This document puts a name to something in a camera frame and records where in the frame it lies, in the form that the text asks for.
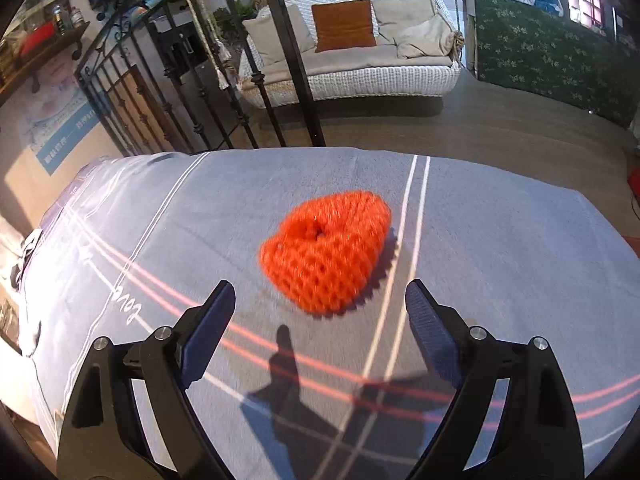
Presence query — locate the black white cloth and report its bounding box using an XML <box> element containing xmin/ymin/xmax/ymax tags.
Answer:
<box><xmin>10</xmin><ymin>227</ymin><xmax>43</xmax><ymax>282</ymax></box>

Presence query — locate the brown cushion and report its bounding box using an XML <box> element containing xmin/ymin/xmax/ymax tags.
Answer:
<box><xmin>311</xmin><ymin>0</ymin><xmax>377</xmax><ymax>53</ymax></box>

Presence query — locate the blue white wall poster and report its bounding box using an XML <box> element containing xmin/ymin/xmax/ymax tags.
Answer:
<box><xmin>20</xmin><ymin>65</ymin><xmax>101</xmax><ymax>177</ymax></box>

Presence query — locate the swing rope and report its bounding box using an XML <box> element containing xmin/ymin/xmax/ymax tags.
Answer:
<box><xmin>172</xmin><ymin>0</ymin><xmax>236</xmax><ymax>92</ymax></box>
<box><xmin>446</xmin><ymin>0</ymin><xmax>465</xmax><ymax>67</ymax></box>

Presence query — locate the green patterned board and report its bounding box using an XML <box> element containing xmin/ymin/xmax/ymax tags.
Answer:
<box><xmin>462</xmin><ymin>0</ymin><xmax>640</xmax><ymax>128</ymax></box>

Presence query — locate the beige cushion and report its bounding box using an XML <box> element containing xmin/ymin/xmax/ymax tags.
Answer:
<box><xmin>372</xmin><ymin>0</ymin><xmax>436</xmax><ymax>43</ymax></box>
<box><xmin>392</xmin><ymin>14</ymin><xmax>458</xmax><ymax>58</ymax></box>
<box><xmin>242</xmin><ymin>4</ymin><xmax>313</xmax><ymax>66</ymax></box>

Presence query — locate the wooden wall shelf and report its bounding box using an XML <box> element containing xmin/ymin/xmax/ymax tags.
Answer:
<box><xmin>0</xmin><ymin>25</ymin><xmax>87</xmax><ymax>92</ymax></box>

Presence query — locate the white wicker swing sofa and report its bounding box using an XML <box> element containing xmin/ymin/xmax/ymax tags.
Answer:
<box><xmin>237</xmin><ymin>0</ymin><xmax>461</xmax><ymax>108</ymax></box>

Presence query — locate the black metal railing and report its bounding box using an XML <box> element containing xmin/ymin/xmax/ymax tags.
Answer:
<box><xmin>75</xmin><ymin>0</ymin><xmax>327</xmax><ymax>157</ymax></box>

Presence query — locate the grey striped blanket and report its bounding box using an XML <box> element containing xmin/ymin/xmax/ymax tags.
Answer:
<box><xmin>20</xmin><ymin>147</ymin><xmax>640</xmax><ymax>480</ymax></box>

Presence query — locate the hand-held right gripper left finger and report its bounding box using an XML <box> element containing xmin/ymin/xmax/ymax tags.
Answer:
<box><xmin>57</xmin><ymin>280</ymin><xmax>237</xmax><ymax>480</ymax></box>

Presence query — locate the orange foam fruit net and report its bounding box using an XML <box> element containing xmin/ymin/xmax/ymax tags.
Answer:
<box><xmin>259</xmin><ymin>190</ymin><xmax>393</xmax><ymax>317</ymax></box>

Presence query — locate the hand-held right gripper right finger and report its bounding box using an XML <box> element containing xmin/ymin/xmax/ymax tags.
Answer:
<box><xmin>405</xmin><ymin>279</ymin><xmax>586</xmax><ymax>480</ymax></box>

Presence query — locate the black cabinet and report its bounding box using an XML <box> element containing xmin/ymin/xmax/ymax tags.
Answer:
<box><xmin>150</xmin><ymin>12</ymin><xmax>221</xmax><ymax>102</ymax></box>

